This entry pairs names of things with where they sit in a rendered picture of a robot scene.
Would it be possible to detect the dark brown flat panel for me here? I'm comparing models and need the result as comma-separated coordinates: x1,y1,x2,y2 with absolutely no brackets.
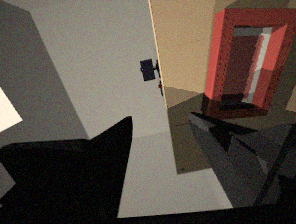
148,0,296,174

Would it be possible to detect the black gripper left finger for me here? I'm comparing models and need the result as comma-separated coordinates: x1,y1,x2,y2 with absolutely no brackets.
0,116,133,219

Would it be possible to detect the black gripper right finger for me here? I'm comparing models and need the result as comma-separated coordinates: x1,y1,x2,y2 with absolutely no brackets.
189,112,296,208

